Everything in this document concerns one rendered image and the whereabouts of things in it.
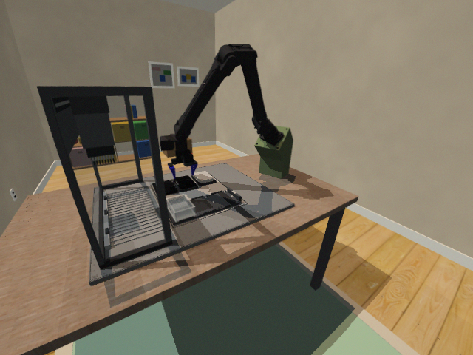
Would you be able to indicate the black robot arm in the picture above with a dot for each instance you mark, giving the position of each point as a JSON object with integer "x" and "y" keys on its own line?
{"x": 231, "y": 55}

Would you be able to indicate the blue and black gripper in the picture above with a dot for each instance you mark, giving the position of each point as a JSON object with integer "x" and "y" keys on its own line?
{"x": 173, "y": 161}

